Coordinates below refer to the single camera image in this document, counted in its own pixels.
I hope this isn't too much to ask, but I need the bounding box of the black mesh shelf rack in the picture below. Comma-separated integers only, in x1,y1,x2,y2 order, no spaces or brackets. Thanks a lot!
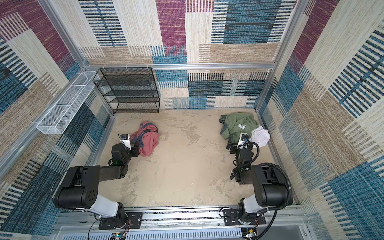
93,67,161,114

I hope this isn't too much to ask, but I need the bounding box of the white wire mesh basket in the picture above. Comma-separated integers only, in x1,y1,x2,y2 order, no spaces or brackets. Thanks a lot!
37,72,96,135

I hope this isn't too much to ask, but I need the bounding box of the white cloth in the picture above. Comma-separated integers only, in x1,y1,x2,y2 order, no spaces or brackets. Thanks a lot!
251,126,271,148

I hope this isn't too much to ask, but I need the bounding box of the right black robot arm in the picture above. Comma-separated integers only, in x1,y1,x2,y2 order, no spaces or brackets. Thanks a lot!
230,140,293,225

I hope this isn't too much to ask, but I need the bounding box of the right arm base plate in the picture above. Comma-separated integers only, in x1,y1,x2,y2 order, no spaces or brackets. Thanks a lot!
220,208,266,226

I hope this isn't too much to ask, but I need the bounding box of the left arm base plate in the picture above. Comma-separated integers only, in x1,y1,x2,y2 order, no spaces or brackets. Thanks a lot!
98,212,143,230

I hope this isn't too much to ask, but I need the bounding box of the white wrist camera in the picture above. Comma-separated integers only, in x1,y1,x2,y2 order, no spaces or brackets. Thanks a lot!
118,134,132,149
237,133,249,150

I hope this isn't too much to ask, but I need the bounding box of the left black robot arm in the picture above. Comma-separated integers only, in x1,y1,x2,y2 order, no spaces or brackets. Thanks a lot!
53,143,140,219

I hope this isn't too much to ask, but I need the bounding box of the green cloth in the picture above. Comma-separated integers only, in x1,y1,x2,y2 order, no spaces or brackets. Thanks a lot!
219,112,259,143

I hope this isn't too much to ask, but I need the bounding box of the aluminium front rail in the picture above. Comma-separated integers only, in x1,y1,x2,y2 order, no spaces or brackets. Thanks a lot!
50,205,317,240

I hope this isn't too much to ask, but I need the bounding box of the black corrugated cable conduit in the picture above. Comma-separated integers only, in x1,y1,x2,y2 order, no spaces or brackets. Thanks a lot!
229,140,293,240

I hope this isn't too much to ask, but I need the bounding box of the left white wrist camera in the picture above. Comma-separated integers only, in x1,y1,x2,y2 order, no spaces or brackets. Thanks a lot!
118,134,132,149

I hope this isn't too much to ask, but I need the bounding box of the red cloth with print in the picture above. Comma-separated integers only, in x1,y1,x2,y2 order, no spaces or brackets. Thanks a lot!
130,122,159,157

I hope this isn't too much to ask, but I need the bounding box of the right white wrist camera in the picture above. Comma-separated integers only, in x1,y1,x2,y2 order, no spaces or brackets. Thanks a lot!
237,133,249,150

